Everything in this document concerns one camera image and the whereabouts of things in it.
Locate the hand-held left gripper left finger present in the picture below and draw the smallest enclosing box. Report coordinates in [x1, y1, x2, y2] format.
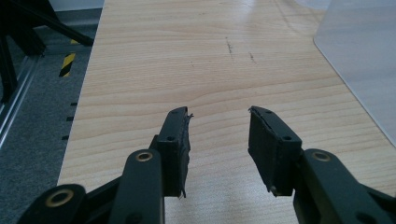
[108, 105, 194, 224]

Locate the black metal stand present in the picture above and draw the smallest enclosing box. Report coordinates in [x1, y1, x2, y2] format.
[0, 0, 95, 105]

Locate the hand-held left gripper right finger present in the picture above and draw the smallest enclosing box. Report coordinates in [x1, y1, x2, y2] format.
[247, 105, 390, 224]

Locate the aluminium floor rail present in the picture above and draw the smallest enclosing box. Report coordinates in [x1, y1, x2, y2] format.
[0, 54, 41, 148]

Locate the yellow black hazard tape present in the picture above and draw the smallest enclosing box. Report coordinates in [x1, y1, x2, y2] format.
[58, 52, 77, 78]

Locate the translucent plastic sheet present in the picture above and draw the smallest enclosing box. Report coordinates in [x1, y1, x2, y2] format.
[313, 0, 396, 147]

